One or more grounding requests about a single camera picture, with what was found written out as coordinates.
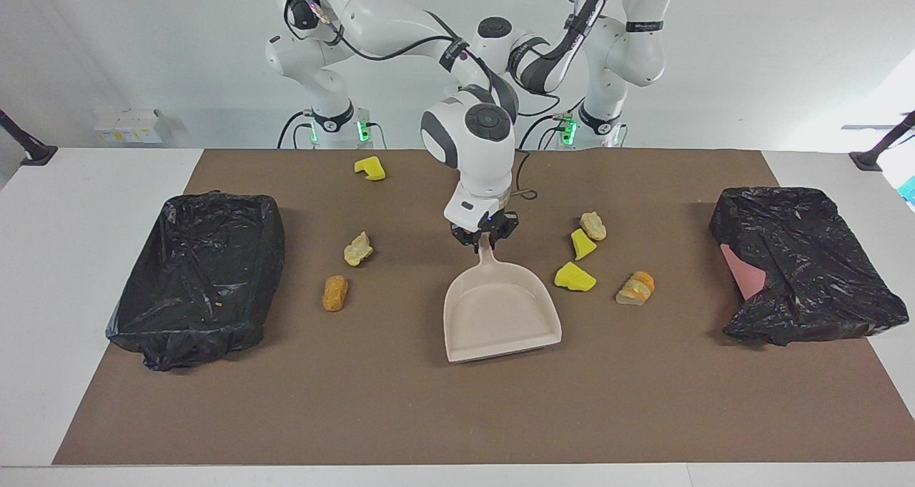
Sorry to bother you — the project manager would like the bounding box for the orange striped bread piece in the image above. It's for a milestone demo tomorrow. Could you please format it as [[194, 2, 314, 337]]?
[[616, 271, 656, 307]]

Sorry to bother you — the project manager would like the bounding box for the white wall socket box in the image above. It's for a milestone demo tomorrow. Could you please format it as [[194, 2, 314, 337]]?
[[95, 108, 169, 144]]

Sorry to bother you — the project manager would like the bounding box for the large yellow sponge piece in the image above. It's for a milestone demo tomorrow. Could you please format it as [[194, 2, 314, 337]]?
[[554, 261, 598, 292]]

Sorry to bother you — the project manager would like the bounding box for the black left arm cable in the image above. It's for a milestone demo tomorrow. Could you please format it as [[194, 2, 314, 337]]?
[[515, 0, 615, 152]]

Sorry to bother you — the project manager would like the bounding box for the beige plastic dustpan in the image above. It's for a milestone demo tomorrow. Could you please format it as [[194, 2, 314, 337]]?
[[442, 234, 563, 364]]

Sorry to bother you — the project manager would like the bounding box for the black left base cable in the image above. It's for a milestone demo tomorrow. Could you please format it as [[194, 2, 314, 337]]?
[[518, 115, 567, 150]]

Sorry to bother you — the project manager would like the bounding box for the black bag lined bin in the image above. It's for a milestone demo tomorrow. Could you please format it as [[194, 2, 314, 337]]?
[[106, 192, 286, 372]]

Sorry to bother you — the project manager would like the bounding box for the crumpled black trash bag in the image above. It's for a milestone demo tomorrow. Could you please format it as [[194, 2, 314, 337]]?
[[709, 186, 910, 347]]

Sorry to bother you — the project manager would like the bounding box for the pink plastic bin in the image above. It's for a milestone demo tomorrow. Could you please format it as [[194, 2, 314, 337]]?
[[719, 244, 767, 302]]

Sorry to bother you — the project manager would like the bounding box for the black camera stand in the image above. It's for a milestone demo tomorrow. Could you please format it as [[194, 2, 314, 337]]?
[[849, 112, 915, 172], [0, 109, 58, 167]]

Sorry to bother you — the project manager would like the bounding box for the brown bread roll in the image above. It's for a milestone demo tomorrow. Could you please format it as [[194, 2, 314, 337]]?
[[322, 275, 350, 312]]

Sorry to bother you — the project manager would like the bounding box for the brown table mat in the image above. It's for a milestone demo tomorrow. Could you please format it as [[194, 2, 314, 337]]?
[[51, 148, 915, 466]]

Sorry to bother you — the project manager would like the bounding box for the small yellow sponge wedge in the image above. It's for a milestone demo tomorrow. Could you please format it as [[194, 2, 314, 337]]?
[[570, 228, 598, 261]]

